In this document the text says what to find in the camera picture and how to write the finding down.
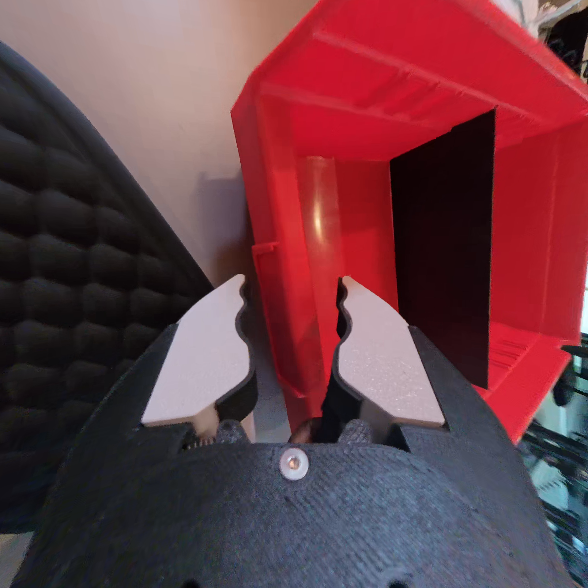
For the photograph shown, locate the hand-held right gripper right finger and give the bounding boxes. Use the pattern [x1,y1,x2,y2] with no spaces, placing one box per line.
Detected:
[321,275,446,443]

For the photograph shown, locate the black bin divider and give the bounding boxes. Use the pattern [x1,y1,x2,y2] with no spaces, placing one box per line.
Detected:
[390,108,498,390]

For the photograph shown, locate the red plastic bin with divider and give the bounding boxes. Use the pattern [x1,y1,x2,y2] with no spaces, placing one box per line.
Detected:
[231,0,588,444]

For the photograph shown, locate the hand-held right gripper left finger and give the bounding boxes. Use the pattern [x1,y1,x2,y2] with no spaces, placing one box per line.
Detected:
[141,274,258,435]

